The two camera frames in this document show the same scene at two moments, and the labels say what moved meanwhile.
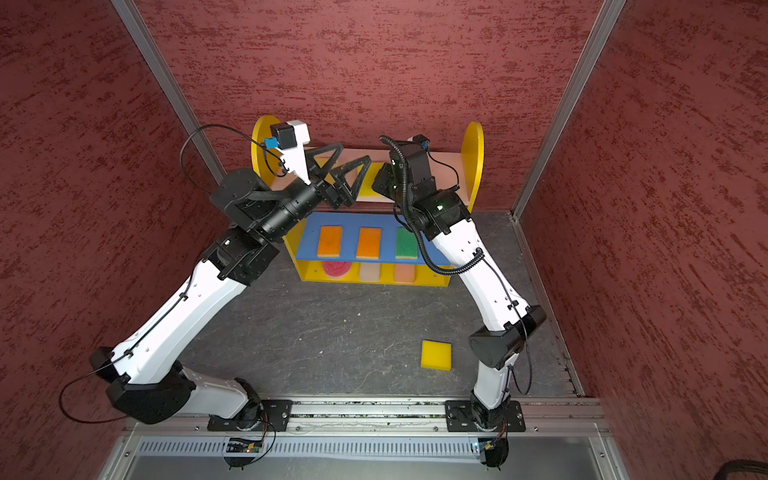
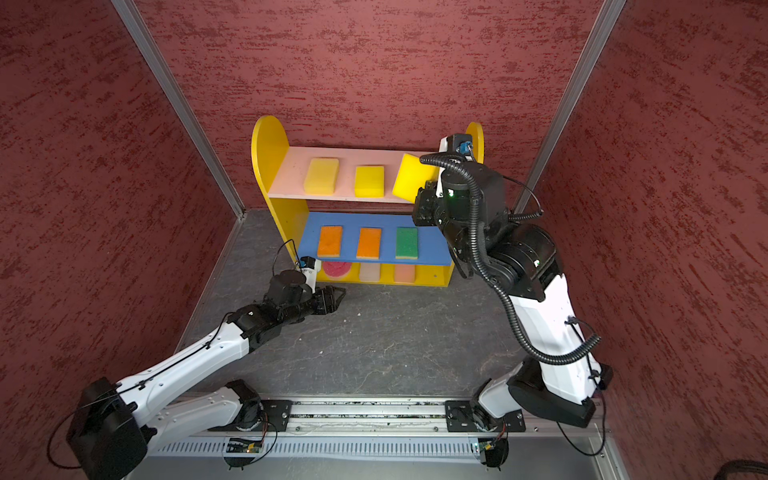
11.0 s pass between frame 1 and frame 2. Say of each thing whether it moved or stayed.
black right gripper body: moved
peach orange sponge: stayed
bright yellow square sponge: moved
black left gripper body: moved
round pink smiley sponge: stayed
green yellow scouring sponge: stayed
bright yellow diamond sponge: stayed
